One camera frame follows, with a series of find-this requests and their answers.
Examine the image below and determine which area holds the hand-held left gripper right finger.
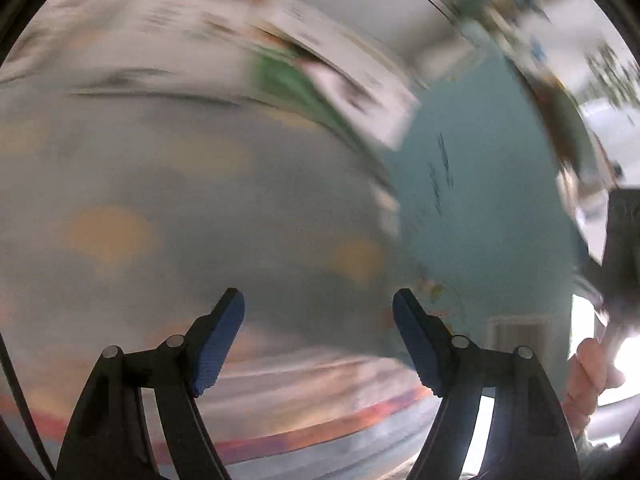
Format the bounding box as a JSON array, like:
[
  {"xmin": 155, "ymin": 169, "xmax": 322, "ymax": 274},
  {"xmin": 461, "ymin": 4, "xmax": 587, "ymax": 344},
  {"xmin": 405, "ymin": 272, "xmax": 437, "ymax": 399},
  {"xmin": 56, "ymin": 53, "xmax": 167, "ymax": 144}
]
[{"xmin": 392, "ymin": 288, "xmax": 583, "ymax": 480}]

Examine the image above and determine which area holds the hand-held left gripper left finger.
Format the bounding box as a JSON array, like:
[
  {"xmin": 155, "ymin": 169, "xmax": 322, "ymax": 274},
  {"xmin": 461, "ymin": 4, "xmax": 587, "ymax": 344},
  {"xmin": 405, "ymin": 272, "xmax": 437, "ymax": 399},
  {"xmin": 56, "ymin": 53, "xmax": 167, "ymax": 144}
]
[{"xmin": 54, "ymin": 288, "xmax": 246, "ymax": 480}]

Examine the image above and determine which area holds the white book green-robed figure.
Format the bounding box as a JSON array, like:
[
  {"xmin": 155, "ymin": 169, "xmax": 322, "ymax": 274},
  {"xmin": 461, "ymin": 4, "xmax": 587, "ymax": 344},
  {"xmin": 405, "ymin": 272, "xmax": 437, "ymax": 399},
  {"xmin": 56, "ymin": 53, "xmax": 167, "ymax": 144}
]
[{"xmin": 0, "ymin": 0, "xmax": 261, "ymax": 106}]

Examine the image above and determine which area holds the person's right hand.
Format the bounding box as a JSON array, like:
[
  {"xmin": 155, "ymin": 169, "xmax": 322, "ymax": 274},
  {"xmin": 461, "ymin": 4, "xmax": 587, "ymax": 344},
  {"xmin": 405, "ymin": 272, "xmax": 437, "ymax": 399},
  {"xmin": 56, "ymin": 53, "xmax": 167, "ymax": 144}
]
[{"xmin": 562, "ymin": 337, "xmax": 627, "ymax": 438}]

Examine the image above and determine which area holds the brown wooden cabinet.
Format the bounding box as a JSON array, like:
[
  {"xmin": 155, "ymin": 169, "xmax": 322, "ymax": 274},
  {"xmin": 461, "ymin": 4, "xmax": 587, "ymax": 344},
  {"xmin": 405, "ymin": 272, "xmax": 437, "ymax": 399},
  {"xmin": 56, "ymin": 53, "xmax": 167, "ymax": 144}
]
[{"xmin": 520, "ymin": 70, "xmax": 606, "ymax": 196}]

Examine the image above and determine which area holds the fan-patterned tablecloth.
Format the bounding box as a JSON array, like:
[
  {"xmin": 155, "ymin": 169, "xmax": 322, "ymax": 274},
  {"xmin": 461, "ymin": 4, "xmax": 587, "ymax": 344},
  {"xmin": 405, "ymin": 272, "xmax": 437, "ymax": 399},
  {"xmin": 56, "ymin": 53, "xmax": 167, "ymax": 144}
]
[{"xmin": 0, "ymin": 80, "xmax": 436, "ymax": 480}]

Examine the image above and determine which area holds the green book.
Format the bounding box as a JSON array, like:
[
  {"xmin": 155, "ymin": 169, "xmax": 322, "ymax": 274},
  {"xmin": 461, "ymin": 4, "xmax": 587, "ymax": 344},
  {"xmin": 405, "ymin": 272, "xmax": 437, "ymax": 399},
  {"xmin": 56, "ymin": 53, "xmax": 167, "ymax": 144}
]
[{"xmin": 250, "ymin": 50, "xmax": 351, "ymax": 131}]

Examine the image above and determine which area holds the white illustrated book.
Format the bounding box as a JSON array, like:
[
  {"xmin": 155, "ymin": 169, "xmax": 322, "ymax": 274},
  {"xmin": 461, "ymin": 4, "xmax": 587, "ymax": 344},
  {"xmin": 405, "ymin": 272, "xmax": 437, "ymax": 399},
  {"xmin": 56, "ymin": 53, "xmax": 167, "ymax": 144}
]
[{"xmin": 252, "ymin": 2, "xmax": 423, "ymax": 151}]

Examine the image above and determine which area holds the white bookcase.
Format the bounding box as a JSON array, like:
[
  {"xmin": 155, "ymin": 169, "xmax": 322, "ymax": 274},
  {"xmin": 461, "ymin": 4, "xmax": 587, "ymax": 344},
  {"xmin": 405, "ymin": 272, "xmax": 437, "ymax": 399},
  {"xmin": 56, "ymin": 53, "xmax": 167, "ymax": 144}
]
[{"xmin": 300, "ymin": 0, "xmax": 501, "ymax": 81}]

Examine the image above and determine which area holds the black cable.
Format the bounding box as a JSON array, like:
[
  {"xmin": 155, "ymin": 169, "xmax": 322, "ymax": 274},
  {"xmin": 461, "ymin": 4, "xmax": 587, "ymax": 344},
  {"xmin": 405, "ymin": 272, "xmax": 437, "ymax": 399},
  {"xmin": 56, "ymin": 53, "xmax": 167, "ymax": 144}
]
[{"xmin": 0, "ymin": 330, "xmax": 55, "ymax": 480}]

